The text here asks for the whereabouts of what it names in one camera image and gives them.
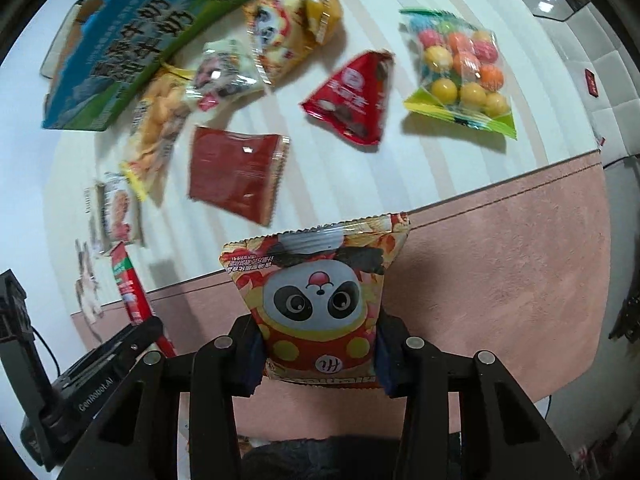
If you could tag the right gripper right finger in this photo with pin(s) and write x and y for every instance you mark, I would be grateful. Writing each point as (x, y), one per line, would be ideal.
(503, 434)

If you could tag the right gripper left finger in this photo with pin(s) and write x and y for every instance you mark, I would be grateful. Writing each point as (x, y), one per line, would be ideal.
(135, 434)

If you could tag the red rectangular snack packet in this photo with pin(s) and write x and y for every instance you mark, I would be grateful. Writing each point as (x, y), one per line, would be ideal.
(129, 285)

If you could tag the white beige Franzzi packet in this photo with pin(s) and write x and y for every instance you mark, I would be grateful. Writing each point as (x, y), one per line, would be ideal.
(94, 202)

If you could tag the red panda snack bag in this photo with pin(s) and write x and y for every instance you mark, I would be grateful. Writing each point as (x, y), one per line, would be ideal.
(316, 295)

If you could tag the dark red jelly packet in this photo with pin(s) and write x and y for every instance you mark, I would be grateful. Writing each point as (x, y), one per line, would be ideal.
(237, 172)

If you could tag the white cookie packet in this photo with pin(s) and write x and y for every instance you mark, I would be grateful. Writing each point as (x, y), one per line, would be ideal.
(121, 210)

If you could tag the yellow biscuit bag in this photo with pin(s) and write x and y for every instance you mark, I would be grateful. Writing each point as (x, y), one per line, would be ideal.
(157, 122)

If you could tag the white quilted chair left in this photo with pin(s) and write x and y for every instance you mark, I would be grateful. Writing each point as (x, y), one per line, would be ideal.
(50, 61)

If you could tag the white quilted chair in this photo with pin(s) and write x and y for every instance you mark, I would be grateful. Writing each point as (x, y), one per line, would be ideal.
(585, 39)
(50, 61)

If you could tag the colourful candy balls bag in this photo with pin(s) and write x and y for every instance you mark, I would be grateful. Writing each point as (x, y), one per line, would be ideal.
(461, 74)

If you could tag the small red packet on chair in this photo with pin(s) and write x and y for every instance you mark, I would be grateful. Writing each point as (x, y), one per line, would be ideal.
(591, 83)

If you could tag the red triangular snack packet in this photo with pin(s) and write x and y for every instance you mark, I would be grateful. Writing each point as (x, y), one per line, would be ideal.
(353, 101)

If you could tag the small white cow packet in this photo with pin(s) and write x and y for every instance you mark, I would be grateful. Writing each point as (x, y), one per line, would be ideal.
(225, 73)

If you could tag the white quilted chair right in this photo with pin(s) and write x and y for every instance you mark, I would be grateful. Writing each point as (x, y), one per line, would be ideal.
(585, 39)

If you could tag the cardboard milk box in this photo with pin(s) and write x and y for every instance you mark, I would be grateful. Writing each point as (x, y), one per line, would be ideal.
(113, 48)

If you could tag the yellow panda snack bag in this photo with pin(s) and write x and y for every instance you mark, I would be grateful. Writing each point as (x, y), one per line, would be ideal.
(284, 32)

